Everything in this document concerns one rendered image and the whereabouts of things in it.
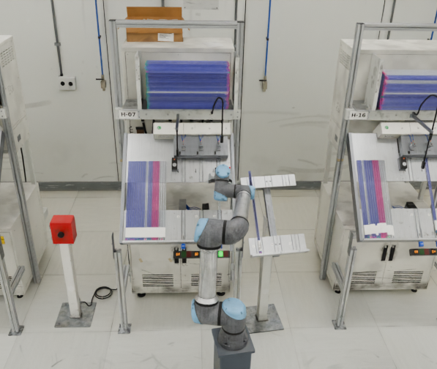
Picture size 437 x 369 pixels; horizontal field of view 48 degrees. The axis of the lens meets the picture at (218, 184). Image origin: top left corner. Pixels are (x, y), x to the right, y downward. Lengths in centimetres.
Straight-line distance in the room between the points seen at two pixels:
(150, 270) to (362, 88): 188
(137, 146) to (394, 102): 164
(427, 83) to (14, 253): 288
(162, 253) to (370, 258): 145
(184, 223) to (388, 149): 140
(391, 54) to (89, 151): 291
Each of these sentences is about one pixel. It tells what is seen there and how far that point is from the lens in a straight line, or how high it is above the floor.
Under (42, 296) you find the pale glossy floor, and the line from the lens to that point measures 385.
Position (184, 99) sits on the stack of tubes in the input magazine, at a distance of 304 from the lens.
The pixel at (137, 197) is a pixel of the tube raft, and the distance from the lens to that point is 304.
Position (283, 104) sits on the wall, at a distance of 472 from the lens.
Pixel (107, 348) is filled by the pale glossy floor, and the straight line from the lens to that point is 337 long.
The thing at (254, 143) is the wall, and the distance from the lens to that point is 482.
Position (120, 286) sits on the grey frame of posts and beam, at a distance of 322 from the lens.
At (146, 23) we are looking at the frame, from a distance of 301.
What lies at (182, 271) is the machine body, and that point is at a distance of 349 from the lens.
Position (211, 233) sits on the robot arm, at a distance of 226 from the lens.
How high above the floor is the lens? 240
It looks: 28 degrees down
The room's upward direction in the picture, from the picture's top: 1 degrees clockwise
